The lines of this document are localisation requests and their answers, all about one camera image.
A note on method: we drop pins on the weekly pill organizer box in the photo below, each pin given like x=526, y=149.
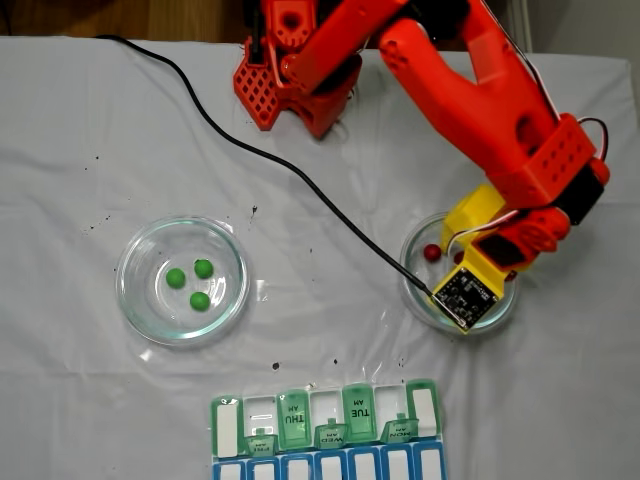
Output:
x=390, y=462

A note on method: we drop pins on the clear glass bowl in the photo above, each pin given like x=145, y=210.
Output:
x=417, y=307
x=150, y=320

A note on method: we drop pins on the white tablecloth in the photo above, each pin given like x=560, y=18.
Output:
x=320, y=310

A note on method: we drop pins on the white baseboard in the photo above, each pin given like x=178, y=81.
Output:
x=520, y=25

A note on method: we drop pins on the green ball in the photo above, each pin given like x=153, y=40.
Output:
x=203, y=268
x=176, y=278
x=199, y=301

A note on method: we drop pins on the camera board on yellow mount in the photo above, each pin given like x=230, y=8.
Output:
x=462, y=297

